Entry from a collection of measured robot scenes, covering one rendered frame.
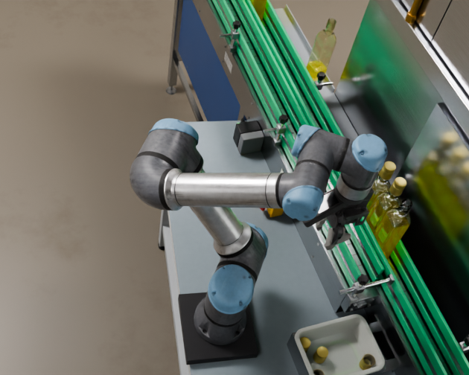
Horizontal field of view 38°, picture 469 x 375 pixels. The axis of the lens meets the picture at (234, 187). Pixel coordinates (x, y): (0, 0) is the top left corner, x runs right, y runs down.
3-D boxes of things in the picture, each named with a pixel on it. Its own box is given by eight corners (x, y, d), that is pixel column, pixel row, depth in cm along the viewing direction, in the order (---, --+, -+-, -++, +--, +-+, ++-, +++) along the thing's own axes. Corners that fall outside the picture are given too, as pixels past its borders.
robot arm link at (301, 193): (105, 190, 151) (310, 193, 129) (124, 155, 158) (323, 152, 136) (127, 222, 159) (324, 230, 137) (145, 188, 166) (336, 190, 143)
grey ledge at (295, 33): (383, 211, 226) (394, 192, 217) (359, 216, 223) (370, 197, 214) (281, 26, 276) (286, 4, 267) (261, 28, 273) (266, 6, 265)
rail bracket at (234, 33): (237, 53, 249) (242, 25, 238) (217, 56, 246) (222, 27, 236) (233, 46, 251) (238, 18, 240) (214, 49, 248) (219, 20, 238)
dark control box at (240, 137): (260, 152, 238) (264, 136, 232) (239, 155, 236) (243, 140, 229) (252, 135, 243) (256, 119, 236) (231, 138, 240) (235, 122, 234)
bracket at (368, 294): (373, 307, 200) (380, 297, 194) (345, 315, 197) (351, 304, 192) (368, 297, 202) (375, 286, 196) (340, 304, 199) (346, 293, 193)
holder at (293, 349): (394, 373, 195) (403, 363, 189) (308, 399, 187) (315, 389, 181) (368, 321, 204) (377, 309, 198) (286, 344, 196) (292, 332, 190)
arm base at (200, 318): (193, 344, 189) (197, 329, 181) (193, 295, 197) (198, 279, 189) (246, 346, 191) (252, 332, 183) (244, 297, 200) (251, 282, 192)
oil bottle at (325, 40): (324, 80, 246) (343, 24, 226) (311, 84, 244) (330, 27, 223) (316, 70, 249) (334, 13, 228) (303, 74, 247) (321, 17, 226)
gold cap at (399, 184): (403, 195, 188) (409, 185, 185) (392, 197, 187) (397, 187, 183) (397, 184, 190) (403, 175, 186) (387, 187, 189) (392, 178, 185)
